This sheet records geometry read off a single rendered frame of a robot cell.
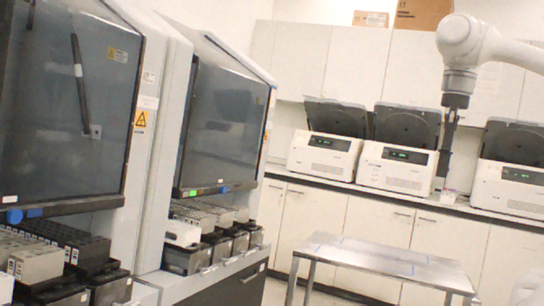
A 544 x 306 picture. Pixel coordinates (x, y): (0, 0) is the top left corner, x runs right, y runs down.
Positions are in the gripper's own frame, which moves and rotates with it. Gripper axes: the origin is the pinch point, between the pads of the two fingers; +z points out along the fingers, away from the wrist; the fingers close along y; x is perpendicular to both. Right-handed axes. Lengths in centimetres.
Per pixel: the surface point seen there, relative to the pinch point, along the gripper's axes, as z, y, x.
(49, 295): 39, -69, 67
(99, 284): 39, -56, 66
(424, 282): 38.6, 18.4, -0.8
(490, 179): 7, 220, -28
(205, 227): 36, 3, 73
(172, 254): 41, -17, 72
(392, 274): 38.5, 17.4, 9.5
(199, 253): 40, -11, 66
